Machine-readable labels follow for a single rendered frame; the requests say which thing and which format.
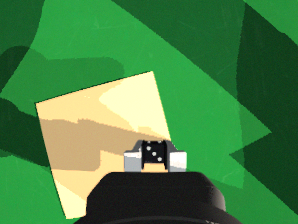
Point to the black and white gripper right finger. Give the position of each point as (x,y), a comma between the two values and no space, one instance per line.
(175,160)

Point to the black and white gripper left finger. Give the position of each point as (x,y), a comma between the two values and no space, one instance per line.
(134,160)

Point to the cream square mat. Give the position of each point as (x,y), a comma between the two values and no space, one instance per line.
(87,132)

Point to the black die with white pips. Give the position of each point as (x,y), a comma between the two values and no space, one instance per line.
(154,152)

